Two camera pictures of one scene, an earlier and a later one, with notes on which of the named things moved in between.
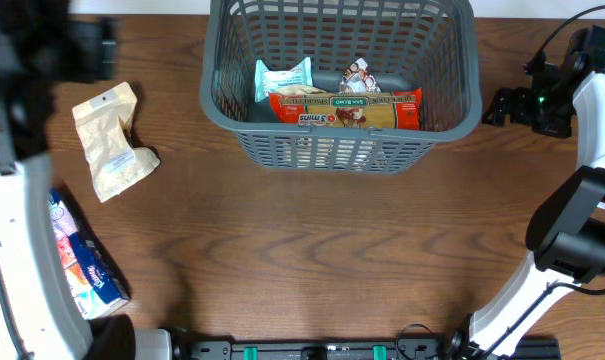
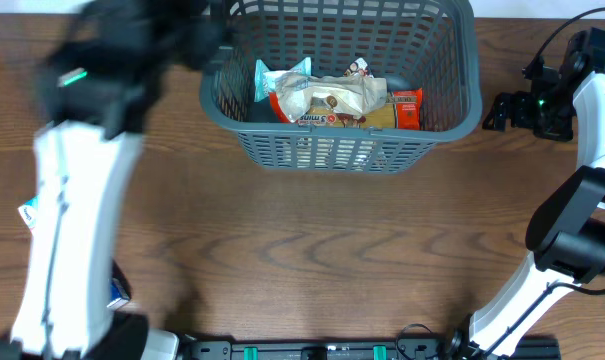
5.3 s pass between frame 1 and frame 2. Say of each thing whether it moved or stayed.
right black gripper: stayed
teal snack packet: stayed
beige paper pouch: moved
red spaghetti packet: stayed
